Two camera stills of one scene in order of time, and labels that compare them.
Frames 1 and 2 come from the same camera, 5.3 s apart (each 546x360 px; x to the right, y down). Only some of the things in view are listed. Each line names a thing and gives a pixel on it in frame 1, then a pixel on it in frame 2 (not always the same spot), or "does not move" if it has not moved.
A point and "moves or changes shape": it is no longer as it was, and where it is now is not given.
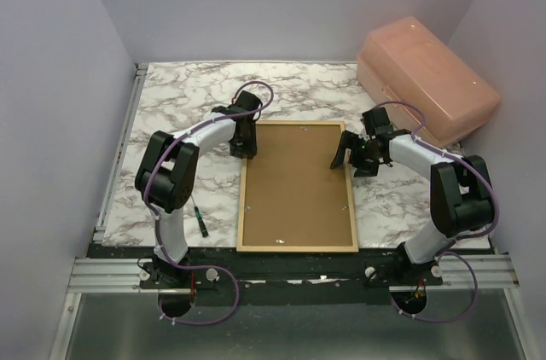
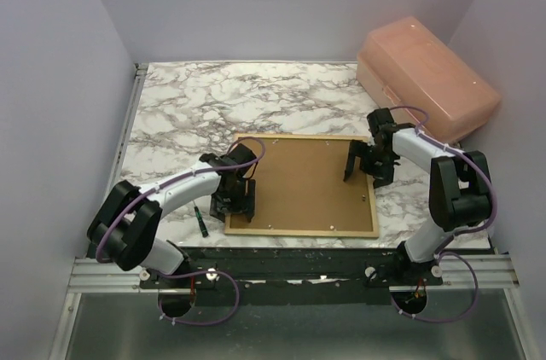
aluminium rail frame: (92, 275) does not move
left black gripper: (250, 149) → (245, 206)
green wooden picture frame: (354, 248) → (300, 190)
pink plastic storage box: (406, 59) does not move
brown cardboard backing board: (293, 196) moves or changes shape
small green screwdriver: (201, 224) does not move
